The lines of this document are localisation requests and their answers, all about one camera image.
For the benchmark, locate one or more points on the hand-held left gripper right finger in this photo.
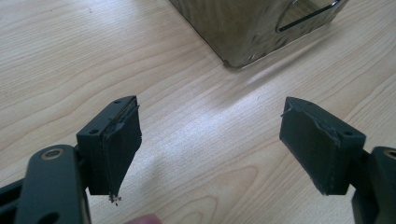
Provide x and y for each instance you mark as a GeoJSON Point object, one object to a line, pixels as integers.
{"type": "Point", "coordinates": [320, 149]}

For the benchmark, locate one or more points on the shiny metal container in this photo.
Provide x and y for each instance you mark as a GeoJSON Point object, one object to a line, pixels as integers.
{"type": "Point", "coordinates": [252, 29]}

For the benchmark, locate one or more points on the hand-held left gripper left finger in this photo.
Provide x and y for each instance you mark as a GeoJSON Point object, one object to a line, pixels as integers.
{"type": "Point", "coordinates": [109, 146]}

